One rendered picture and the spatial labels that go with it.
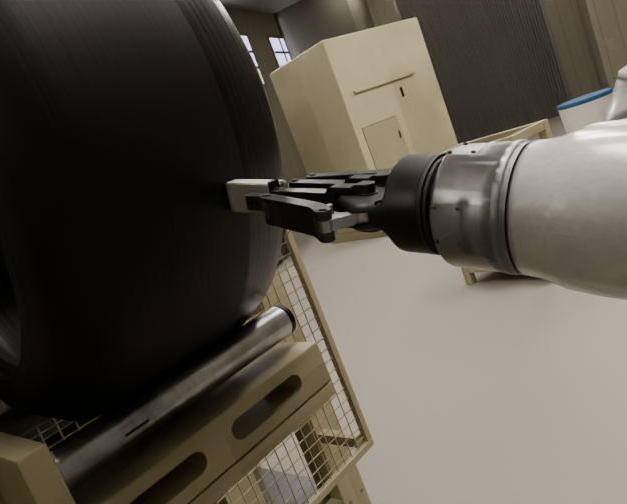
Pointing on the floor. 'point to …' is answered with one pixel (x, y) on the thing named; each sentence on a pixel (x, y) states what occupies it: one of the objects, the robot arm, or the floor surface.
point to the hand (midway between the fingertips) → (257, 196)
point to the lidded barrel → (584, 110)
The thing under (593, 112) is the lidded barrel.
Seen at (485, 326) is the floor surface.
